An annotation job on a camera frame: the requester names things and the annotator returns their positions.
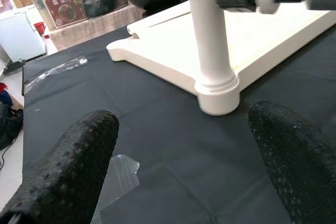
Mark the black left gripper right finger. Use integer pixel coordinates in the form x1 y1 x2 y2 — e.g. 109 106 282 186
248 100 336 224

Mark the storage box with orange lid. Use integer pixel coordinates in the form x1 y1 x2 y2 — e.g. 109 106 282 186
17 0 88 29

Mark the clear plastic tape patch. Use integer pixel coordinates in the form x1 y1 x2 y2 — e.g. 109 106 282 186
91 154 140 224

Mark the white appliance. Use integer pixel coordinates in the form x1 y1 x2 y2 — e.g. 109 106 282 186
0 11 47 62

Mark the white plastic table leg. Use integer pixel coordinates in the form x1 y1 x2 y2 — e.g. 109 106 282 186
187 0 240 96

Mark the black tablecloth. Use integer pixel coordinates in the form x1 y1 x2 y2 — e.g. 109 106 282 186
22 14 336 224

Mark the beige cloth covered stand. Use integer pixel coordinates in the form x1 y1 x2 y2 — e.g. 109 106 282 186
49 5 148 51

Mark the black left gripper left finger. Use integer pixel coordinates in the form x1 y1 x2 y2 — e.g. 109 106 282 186
0 110 119 224

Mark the white plastic table top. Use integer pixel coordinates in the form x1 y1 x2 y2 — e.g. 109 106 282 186
106 0 336 116

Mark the small red plastic bucket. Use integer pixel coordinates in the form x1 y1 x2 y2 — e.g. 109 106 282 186
34 22 46 35

